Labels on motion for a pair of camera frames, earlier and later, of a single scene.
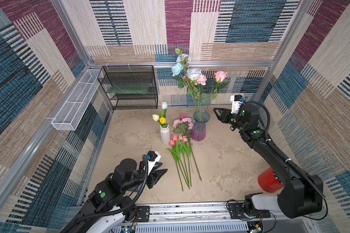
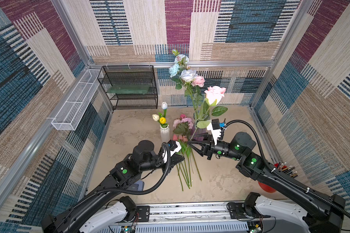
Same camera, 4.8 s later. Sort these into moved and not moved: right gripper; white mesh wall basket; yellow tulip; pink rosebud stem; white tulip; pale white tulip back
Moved: pink rosebud stem; right gripper
Not moved: white mesh wall basket; white tulip; pale white tulip back; yellow tulip
